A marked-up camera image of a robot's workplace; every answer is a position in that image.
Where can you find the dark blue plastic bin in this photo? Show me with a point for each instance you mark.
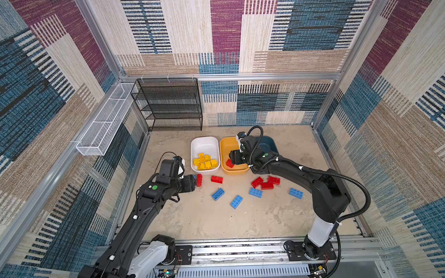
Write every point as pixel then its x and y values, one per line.
pixel 267 144

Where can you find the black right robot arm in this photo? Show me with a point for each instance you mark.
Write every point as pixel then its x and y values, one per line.
pixel 329 195

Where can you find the black wire mesh shelf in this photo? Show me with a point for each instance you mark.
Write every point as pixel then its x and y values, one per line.
pixel 169 104

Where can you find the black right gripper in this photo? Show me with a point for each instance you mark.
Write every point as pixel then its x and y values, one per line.
pixel 236 157

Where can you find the blue lego right centre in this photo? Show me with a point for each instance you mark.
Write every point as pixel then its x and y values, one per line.
pixel 256 193

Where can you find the yellow plastic bin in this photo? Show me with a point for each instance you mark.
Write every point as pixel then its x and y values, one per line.
pixel 227 145

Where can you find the red lego flat right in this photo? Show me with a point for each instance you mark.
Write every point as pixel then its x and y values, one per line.
pixel 273 180

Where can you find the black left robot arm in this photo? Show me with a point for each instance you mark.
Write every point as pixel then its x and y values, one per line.
pixel 121 259

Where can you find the blue lego centre upturned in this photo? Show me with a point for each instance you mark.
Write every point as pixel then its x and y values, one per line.
pixel 218 194

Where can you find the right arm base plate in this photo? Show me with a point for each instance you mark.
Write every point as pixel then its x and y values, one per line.
pixel 306 251

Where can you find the red lego tall block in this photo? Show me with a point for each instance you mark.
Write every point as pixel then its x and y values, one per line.
pixel 229 164

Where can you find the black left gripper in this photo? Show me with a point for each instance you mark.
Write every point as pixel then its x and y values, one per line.
pixel 190 183

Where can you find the red lego flat lower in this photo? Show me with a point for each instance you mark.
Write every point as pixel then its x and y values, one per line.
pixel 267 186

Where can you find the blue lego far right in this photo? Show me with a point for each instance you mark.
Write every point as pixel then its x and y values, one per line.
pixel 295 193

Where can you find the aluminium front rail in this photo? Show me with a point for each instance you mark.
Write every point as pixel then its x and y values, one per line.
pixel 357 257

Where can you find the white wire mesh basket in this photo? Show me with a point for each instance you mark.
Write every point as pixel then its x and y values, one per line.
pixel 101 132

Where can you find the red lego long centre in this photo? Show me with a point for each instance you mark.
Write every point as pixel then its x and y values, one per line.
pixel 216 179

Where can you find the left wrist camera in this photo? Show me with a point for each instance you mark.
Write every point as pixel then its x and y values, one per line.
pixel 181 169

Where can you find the blue lego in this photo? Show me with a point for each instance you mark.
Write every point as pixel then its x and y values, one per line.
pixel 295 193
pixel 236 202
pixel 256 193

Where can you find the blue lego lower centre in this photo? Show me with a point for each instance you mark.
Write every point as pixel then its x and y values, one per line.
pixel 236 202

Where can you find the white plastic bin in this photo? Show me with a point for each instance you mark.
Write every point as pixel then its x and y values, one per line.
pixel 209 146

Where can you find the red lego left upright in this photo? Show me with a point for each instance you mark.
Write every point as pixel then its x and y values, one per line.
pixel 199 180

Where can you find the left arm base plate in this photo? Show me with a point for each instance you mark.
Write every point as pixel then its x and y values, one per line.
pixel 181 256

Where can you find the red lego flat left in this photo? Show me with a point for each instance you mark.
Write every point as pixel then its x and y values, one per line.
pixel 257 182

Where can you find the red lego flat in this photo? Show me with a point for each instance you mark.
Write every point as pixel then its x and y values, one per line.
pixel 267 186
pixel 257 182
pixel 273 180

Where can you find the yellow lego pile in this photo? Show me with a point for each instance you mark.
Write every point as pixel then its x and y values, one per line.
pixel 208 165

